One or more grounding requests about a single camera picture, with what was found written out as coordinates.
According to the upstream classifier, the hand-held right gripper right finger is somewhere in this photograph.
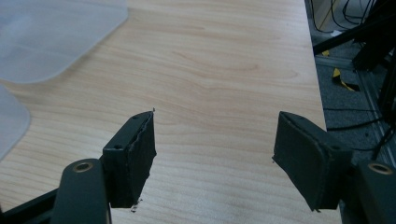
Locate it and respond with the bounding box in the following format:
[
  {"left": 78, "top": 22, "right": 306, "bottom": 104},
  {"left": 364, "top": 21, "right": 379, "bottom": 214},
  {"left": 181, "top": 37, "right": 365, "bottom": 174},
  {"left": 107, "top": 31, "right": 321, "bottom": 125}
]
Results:
[{"left": 272, "top": 111, "right": 396, "bottom": 224}]

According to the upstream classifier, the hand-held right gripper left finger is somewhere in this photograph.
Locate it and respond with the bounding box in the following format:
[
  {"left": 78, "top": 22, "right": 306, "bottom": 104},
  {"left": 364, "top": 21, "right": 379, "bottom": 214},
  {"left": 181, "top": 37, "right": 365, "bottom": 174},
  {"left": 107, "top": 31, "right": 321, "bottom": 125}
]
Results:
[{"left": 53, "top": 110, "right": 158, "bottom": 224}]

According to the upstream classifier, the yellow and black tape scrap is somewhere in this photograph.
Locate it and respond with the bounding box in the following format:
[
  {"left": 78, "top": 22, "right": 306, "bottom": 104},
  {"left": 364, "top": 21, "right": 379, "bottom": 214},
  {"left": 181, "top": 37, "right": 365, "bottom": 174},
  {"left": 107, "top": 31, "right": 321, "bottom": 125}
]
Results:
[{"left": 332, "top": 67, "right": 361, "bottom": 92}]

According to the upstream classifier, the translucent plastic sheet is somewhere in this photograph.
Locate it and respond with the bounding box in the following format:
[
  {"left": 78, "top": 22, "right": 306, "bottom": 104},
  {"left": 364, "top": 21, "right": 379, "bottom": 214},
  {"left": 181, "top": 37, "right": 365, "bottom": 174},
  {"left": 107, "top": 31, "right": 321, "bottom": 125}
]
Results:
[
  {"left": 0, "top": 84, "right": 32, "bottom": 161},
  {"left": 0, "top": 0, "right": 129, "bottom": 84}
]

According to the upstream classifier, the black metal stand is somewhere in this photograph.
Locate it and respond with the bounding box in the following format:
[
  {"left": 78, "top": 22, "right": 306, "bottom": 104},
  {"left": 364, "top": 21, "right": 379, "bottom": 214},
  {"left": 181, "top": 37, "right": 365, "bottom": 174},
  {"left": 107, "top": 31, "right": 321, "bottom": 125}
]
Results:
[{"left": 312, "top": 0, "right": 396, "bottom": 125}]

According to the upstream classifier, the black cable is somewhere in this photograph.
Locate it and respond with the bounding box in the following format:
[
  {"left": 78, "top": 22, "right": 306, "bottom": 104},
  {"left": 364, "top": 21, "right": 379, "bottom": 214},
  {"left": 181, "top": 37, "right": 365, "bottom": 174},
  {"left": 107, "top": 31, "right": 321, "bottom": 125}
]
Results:
[
  {"left": 309, "top": 0, "right": 375, "bottom": 35},
  {"left": 325, "top": 117, "right": 384, "bottom": 132}
]

